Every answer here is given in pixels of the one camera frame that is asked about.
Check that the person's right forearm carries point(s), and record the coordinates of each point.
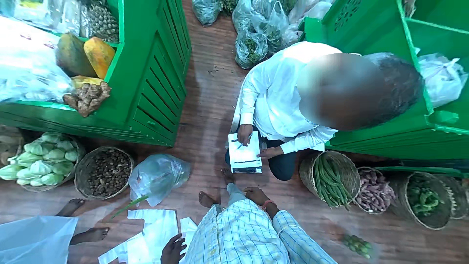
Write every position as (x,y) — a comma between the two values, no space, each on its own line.
(293,234)

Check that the white knotted plastic bag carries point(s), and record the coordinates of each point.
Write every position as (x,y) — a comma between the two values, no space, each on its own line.
(441,79)

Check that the green vegetable stalk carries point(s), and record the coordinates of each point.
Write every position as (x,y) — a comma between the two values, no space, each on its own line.
(128,207)

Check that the white printed paper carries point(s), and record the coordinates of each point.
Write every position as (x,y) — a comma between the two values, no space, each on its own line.
(243,157)

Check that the bunch of small green vegetables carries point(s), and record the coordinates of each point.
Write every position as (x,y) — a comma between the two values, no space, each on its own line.
(357,245)

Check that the orange yellow papaya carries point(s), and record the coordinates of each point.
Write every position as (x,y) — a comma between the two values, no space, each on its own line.
(99,55)

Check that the bundle of long green beans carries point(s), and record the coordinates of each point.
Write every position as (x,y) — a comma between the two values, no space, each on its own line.
(329,183)

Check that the person's right hand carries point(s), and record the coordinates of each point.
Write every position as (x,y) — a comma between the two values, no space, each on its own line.
(258,196)

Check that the blue pen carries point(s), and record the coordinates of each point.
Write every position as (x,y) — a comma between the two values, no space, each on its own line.
(241,145)

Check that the translucent plastic bag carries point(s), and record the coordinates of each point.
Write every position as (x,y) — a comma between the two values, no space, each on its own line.
(157,176)

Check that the brown sack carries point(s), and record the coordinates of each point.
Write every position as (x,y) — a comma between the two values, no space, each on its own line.
(9,143)

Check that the white plastic carrier bag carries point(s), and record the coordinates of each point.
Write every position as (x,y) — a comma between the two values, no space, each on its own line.
(157,233)
(188,226)

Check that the person's right fingers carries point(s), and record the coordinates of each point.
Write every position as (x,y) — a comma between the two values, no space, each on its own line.
(249,191)

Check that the green papaya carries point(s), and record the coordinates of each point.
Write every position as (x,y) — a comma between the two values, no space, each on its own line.
(73,55)

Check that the pile of small brown roots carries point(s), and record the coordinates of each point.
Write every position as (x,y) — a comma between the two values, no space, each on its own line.
(110,170)

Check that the pile of bagged leafy greens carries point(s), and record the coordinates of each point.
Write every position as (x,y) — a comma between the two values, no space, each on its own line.
(256,35)

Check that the pile of purplish tubers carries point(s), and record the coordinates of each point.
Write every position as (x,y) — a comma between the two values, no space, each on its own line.
(373,190)

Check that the person's left hand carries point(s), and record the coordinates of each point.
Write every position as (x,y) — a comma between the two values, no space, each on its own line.
(170,253)

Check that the person's left fingers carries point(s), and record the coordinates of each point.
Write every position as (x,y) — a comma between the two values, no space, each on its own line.
(179,245)

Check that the person's legs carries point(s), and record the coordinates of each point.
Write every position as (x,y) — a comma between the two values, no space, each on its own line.
(236,195)

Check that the green compartmented wooden display stand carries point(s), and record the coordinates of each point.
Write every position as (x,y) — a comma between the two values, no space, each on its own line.
(395,143)

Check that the pile of pale green cabbages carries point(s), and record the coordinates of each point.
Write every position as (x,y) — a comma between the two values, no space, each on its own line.
(41,161)

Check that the brown ginger root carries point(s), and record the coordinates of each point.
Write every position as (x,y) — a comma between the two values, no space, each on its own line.
(88,98)

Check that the wicker basket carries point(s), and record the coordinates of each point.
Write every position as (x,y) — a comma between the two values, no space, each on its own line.
(373,211)
(75,168)
(403,198)
(461,196)
(348,170)
(82,183)

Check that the green slatted wooden display stand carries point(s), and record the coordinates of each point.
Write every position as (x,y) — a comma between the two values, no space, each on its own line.
(146,84)

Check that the pineapple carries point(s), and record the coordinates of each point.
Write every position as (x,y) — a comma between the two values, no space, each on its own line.
(103,22)

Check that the pile of green peppers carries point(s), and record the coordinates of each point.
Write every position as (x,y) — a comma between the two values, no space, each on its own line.
(427,200)

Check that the clear plastic bags pile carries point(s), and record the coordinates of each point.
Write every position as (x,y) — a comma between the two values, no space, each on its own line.
(29,66)

